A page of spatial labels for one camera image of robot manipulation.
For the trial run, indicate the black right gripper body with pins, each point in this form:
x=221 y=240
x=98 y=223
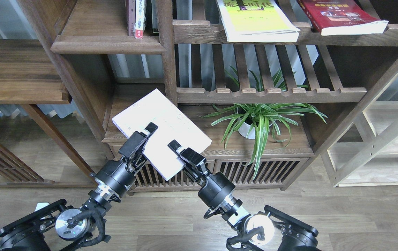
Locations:
x=215 y=191

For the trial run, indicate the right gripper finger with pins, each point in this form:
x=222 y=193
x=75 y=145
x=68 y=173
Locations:
x=175 y=147

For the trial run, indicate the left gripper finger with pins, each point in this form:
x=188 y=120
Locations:
x=150 y=129

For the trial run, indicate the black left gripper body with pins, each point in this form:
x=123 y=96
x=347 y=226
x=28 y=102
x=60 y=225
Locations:
x=116 y=177

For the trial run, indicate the white lavender cover book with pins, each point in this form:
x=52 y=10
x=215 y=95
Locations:
x=172 y=125

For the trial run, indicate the yellow green cover book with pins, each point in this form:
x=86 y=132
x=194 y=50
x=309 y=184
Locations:
x=259 y=21

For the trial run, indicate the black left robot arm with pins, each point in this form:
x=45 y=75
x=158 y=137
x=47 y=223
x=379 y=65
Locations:
x=83 y=226

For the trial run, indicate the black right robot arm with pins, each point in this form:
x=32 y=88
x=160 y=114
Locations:
x=253 y=230

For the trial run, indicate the white plant pot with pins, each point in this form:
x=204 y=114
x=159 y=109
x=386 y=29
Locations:
x=250 y=133

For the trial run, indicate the green spider plant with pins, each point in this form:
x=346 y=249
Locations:
x=263 y=119

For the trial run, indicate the dark wooden bookshelf cabinet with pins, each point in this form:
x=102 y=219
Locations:
x=190 y=60

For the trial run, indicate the red white spine book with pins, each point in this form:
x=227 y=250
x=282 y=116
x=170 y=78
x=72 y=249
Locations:
x=139 y=26

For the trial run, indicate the dark upright book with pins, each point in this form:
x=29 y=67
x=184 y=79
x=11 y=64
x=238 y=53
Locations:
x=154 y=17

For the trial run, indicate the red cover book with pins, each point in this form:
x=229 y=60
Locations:
x=341 y=17

